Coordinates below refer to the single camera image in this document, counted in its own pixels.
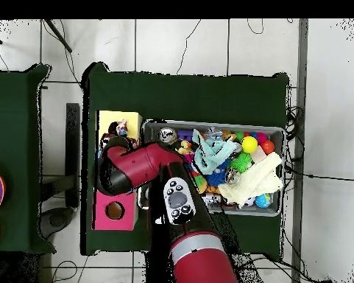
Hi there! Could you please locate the blue globe ball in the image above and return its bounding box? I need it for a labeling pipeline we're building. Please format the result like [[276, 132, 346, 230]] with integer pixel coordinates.
[[255, 192, 273, 209]]

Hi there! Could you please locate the grey stand base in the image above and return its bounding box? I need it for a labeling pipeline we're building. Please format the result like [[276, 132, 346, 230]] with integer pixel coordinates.
[[39, 206, 75, 240]]

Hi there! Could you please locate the grey floor cable cover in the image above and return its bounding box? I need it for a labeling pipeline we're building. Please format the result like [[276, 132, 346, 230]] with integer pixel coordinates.
[[291, 18, 309, 283]]

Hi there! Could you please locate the black floor cable bundle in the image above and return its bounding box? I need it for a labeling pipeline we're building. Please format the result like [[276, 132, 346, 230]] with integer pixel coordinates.
[[285, 105, 306, 142]]

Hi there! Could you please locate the dark green side-table cloth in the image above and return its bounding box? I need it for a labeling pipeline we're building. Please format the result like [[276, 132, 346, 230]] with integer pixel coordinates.
[[0, 63, 57, 255]]

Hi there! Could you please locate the silver mesh bin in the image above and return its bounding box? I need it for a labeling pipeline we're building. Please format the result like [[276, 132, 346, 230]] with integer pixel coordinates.
[[136, 118, 286, 217]]

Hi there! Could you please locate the thin black floor cable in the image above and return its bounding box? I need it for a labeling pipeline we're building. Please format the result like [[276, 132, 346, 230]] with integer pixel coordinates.
[[175, 18, 202, 75]]

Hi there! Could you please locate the yellow plush duck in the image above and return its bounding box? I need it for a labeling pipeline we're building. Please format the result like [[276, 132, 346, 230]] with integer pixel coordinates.
[[176, 139, 193, 156]]

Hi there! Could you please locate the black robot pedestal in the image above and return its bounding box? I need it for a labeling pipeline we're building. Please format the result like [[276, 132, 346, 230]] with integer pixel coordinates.
[[144, 251, 177, 283]]

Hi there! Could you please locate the mint knitted cloth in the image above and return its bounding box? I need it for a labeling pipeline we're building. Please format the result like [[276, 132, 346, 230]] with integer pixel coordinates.
[[191, 128, 238, 175]]

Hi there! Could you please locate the yellow ball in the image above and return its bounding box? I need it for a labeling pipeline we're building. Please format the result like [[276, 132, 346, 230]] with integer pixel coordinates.
[[240, 136, 259, 154]]

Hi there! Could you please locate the wooden three-hole box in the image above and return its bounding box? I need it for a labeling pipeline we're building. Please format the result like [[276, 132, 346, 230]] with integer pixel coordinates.
[[92, 110, 143, 231]]

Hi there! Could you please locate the long black rod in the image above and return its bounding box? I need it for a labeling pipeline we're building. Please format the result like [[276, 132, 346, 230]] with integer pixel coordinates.
[[43, 18, 74, 54]]

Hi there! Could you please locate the large colourful patterned cloth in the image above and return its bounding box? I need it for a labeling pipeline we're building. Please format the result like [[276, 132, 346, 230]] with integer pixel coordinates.
[[116, 118, 129, 137]]

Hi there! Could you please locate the cream knitted cloth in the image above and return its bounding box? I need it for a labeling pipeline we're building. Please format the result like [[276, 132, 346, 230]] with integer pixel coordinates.
[[217, 151, 284, 209]]

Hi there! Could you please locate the dark green table cloth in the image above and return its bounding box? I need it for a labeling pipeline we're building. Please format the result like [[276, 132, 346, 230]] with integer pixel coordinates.
[[82, 61, 290, 262]]

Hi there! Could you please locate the black panel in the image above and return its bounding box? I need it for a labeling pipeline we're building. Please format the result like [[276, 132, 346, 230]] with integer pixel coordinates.
[[65, 102, 81, 208]]

